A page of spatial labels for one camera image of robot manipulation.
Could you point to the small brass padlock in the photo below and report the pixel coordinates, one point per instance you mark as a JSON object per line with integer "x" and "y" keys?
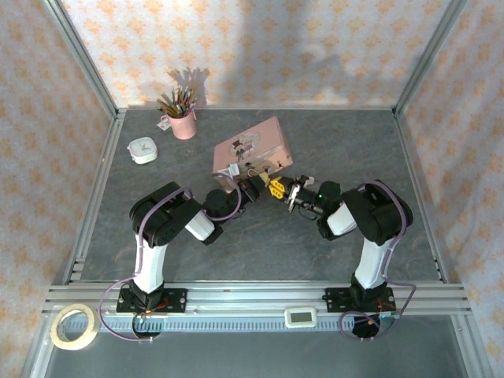
{"x": 269, "y": 172}

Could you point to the white digital display unit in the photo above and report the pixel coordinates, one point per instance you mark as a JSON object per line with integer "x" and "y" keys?
{"x": 301, "y": 317}

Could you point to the pink pencil cup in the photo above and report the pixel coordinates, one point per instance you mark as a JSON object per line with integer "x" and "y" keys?
{"x": 184, "y": 125}

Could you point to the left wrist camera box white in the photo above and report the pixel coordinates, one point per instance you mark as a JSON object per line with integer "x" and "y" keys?
{"x": 230, "y": 170}

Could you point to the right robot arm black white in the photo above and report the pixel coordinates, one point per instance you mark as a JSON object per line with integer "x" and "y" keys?
{"x": 374, "y": 252}

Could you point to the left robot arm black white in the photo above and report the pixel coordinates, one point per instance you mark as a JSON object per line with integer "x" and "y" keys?
{"x": 151, "y": 260}

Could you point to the colour pencil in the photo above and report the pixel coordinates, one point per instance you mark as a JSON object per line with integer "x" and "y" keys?
{"x": 190, "y": 100}
{"x": 165, "y": 107}
{"x": 175, "y": 101}
{"x": 182, "y": 100}

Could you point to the white paper tag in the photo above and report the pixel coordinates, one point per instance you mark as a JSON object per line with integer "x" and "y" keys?
{"x": 164, "y": 123}

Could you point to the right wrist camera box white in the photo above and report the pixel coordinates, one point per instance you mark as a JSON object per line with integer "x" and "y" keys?
{"x": 305, "y": 181}

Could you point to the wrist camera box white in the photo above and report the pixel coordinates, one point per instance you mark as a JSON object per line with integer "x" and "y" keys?
{"x": 230, "y": 170}
{"x": 305, "y": 181}

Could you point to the pink tin box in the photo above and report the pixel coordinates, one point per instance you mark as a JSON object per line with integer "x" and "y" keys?
{"x": 252, "y": 149}

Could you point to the small white clock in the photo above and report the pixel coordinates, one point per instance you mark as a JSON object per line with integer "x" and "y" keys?
{"x": 142, "y": 150}

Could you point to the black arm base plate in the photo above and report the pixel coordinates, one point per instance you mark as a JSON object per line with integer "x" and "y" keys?
{"x": 177, "y": 301}
{"x": 334, "y": 301}

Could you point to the aluminium mounting rail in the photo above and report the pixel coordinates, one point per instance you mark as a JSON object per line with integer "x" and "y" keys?
{"x": 252, "y": 293}

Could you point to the aluminium frame post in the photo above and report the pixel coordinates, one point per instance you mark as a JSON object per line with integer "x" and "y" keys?
{"x": 427, "y": 59}
{"x": 80, "y": 59}

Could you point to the aluminium side rail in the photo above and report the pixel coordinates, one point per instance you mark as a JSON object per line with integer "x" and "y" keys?
{"x": 100, "y": 173}
{"x": 413, "y": 165}

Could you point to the masking tape roll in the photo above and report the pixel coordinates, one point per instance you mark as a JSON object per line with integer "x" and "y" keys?
{"x": 57, "y": 338}

